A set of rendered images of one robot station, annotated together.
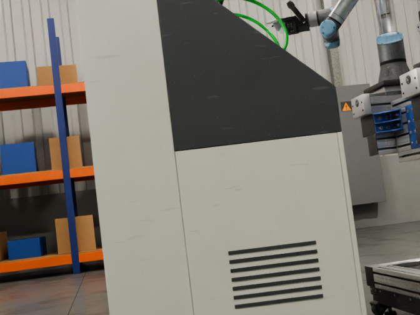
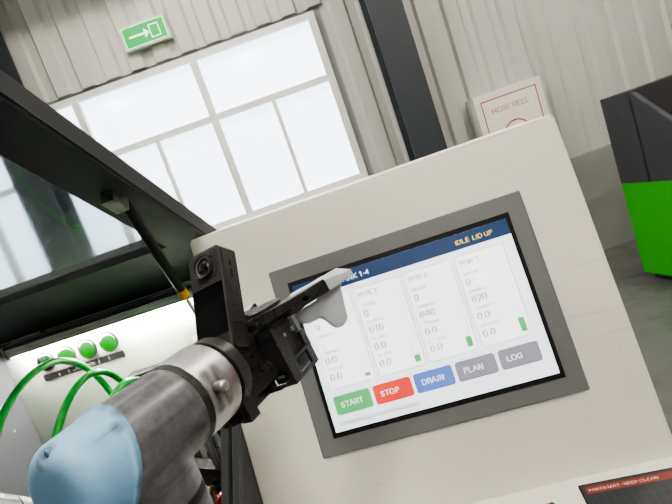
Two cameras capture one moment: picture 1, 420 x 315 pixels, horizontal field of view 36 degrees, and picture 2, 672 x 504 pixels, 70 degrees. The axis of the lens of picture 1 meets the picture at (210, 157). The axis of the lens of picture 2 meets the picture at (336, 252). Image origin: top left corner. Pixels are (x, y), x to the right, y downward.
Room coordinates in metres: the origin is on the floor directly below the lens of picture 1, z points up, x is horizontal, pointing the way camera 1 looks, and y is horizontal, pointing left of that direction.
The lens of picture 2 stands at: (3.31, -0.95, 1.57)
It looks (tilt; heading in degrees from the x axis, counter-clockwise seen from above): 8 degrees down; 101
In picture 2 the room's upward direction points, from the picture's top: 19 degrees counter-clockwise
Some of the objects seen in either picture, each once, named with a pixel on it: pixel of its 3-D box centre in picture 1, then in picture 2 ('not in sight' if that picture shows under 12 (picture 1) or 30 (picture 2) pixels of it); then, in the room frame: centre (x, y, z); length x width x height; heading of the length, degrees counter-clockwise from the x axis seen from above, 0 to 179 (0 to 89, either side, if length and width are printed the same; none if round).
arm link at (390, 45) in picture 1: (390, 47); not in sight; (2.87, -0.88, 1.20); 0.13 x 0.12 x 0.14; 164
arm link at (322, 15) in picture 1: (329, 16); (129, 452); (3.06, -0.66, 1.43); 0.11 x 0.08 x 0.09; 74
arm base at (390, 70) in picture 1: (394, 72); not in sight; (2.86, -0.87, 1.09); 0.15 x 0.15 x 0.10
